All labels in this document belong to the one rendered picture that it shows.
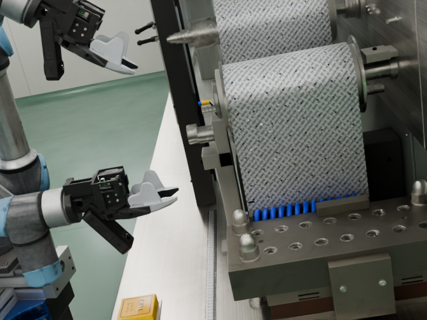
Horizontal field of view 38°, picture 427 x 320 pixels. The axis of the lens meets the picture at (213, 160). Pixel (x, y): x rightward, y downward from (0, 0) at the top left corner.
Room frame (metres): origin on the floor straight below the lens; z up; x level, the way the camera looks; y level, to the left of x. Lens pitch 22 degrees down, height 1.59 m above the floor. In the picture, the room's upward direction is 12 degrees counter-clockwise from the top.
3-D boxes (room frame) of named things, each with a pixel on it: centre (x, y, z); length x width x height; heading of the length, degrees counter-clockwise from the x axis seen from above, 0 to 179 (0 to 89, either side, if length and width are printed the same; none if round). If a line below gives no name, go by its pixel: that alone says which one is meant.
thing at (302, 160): (1.07, -0.16, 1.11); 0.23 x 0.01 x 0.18; 85
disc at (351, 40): (1.12, -0.30, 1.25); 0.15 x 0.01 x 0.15; 175
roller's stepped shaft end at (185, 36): (1.40, 0.02, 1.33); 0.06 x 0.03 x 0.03; 85
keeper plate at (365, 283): (0.85, -0.20, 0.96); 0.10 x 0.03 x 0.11; 85
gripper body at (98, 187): (1.10, 0.23, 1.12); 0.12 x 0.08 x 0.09; 85
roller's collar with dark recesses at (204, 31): (1.39, -0.04, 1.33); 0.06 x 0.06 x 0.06; 85
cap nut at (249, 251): (0.92, -0.03, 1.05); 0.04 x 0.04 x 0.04
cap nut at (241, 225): (1.01, -0.03, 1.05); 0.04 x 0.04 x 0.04
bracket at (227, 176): (1.18, -0.01, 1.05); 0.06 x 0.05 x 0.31; 85
